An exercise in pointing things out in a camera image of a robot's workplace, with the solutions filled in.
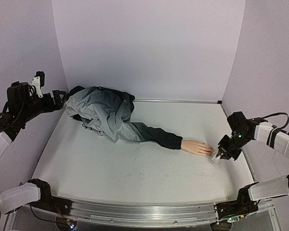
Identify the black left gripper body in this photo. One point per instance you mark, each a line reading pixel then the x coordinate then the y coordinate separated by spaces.
pixel 50 106

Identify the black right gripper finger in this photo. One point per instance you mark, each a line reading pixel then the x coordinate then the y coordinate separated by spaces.
pixel 224 156
pixel 220 151

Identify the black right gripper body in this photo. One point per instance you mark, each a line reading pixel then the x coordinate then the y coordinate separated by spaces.
pixel 224 149

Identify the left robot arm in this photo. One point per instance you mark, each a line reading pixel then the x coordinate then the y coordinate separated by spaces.
pixel 24 103

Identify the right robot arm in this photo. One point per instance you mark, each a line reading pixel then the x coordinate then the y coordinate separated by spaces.
pixel 261 130

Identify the mannequin hand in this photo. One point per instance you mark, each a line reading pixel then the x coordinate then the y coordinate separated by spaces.
pixel 196 148

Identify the grey and black jacket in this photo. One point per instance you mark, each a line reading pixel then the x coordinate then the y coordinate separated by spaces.
pixel 108 112

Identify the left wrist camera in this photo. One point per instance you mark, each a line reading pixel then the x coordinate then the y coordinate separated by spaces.
pixel 38 81

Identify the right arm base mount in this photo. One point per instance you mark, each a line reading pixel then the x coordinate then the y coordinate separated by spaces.
pixel 243 205

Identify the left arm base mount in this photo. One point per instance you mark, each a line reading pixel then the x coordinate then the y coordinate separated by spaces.
pixel 48 202

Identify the aluminium front rail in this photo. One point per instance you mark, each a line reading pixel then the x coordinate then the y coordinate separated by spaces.
pixel 150 216

